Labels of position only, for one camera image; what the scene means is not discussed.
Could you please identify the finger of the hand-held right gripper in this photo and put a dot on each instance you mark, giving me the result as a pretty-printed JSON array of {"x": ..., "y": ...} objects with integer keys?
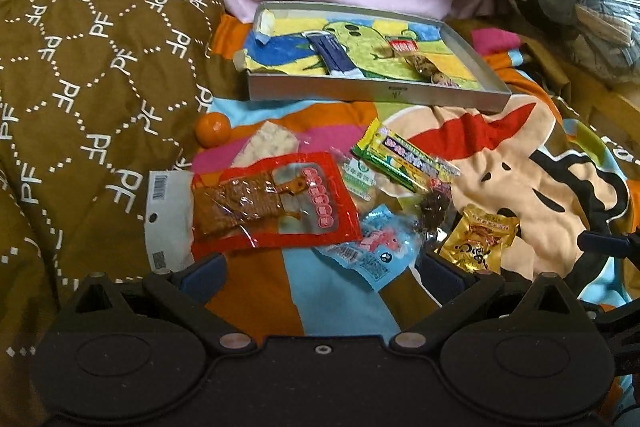
[{"x": 605, "y": 242}]

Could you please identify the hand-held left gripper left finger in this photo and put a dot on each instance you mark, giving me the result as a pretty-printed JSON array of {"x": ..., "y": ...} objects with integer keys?
[{"x": 201, "y": 276}]

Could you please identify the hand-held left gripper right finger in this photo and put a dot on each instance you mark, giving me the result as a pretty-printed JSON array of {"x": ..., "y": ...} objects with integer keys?
[{"x": 441, "y": 271}]

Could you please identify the gold snack packet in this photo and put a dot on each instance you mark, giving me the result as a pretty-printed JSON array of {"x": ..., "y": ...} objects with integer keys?
[{"x": 475, "y": 242}]

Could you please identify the dark dried fruit packet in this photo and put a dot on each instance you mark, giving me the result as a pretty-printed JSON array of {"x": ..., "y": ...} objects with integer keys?
[{"x": 432, "y": 207}]

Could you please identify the light blue snack packet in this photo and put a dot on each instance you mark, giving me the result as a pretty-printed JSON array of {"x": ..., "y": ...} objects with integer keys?
[{"x": 380, "y": 247}]

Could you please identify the green yellow cracker packet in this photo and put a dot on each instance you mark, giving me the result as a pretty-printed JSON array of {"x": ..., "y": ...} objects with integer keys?
[{"x": 400, "y": 154}]

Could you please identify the red tofu snack packet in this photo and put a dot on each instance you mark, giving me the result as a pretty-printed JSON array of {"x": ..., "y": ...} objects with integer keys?
[{"x": 322, "y": 187}]

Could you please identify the clear rice cracker packet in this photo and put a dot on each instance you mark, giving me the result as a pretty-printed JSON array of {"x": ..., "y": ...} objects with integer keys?
[{"x": 270, "y": 142}]

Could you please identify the grey metal tray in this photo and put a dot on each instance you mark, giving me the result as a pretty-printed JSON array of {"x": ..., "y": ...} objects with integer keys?
[{"x": 350, "y": 93}]

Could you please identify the white mailer bag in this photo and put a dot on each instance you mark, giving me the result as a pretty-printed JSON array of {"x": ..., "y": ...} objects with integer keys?
[{"x": 167, "y": 227}]

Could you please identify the round biscuit packet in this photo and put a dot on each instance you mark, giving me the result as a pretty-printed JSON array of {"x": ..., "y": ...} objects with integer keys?
[{"x": 357, "y": 187}]

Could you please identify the cartoon printed blanket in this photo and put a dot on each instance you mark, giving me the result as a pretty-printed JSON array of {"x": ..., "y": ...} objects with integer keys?
[{"x": 500, "y": 147}]

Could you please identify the orange tangerine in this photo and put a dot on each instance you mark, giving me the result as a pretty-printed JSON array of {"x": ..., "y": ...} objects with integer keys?
[{"x": 212, "y": 131}]

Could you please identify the yellow brown cloth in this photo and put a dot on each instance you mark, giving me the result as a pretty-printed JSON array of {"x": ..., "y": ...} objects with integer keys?
[{"x": 595, "y": 92}]

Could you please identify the red label snack packet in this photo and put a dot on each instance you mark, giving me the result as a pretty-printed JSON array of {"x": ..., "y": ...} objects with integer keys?
[{"x": 402, "y": 46}]

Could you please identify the blue and white packet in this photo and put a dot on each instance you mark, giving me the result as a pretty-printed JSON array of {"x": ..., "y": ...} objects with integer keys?
[{"x": 335, "y": 54}]

